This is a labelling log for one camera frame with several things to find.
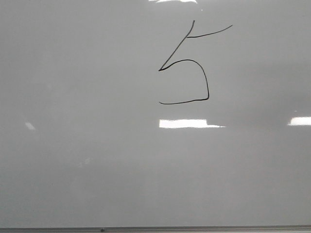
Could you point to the white whiteboard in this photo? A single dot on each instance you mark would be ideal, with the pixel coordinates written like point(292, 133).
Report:
point(125, 113)

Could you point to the grey aluminium whiteboard frame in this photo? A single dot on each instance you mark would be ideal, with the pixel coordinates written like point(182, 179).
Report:
point(182, 229)

